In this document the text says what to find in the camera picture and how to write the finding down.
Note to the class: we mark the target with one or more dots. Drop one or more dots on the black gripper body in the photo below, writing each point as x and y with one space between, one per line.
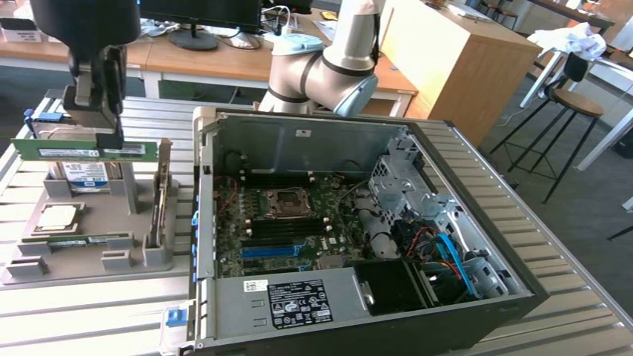
89 18

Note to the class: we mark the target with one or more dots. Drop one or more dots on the green RAM stick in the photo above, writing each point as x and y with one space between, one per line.
54 150
73 239

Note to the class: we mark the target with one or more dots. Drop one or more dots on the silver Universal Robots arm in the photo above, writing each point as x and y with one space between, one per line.
345 37

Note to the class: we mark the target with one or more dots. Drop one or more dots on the black RAM slot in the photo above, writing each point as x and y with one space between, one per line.
277 175
286 221
288 225
277 181
289 233
288 230

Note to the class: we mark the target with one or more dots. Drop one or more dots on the white labelled box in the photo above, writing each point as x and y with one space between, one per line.
26 31

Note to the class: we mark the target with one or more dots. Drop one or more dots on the hard disk with blue label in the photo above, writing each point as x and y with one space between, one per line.
84 178

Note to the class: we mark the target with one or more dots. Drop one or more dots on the black computer monitor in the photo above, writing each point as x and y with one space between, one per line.
197 11

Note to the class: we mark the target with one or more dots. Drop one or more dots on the silver CPU chip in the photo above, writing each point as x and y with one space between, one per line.
54 218

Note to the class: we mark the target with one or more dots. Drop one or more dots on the grey parts rack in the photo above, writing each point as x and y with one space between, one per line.
113 230

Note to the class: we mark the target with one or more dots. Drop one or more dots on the white papers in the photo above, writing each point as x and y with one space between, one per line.
326 31

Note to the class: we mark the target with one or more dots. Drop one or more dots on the small yellow object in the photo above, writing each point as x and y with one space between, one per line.
326 15

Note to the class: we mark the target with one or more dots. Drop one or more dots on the CPU socket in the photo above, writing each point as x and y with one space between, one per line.
288 203

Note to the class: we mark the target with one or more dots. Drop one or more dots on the black expansion slot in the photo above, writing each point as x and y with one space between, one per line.
269 243

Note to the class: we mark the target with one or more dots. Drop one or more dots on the green motherboard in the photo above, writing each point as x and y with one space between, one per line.
326 196

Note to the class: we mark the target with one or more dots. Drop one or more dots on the blue expansion slot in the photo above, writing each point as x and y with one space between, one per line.
266 252

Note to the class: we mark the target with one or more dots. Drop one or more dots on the silver power supply with label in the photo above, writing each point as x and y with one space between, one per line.
237 308

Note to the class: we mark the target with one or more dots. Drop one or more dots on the silver disk bay cage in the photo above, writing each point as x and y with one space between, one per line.
395 178

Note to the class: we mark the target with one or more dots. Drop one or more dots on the wooden cabinet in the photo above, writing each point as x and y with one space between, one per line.
445 74

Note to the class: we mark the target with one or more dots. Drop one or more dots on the black open PC case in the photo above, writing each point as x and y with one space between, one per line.
494 207

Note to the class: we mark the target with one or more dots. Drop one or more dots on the dark wooden desk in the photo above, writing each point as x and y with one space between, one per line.
543 11

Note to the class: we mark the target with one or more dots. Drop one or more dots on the black bar stool wooden seat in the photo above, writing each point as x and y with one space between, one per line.
578 102

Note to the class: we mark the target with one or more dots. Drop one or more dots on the white crumpled cloth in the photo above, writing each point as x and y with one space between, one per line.
578 39

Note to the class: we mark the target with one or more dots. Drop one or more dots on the black chair base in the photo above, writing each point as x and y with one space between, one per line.
619 230

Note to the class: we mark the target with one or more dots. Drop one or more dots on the wooden desk with white frame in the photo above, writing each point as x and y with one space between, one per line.
222 55

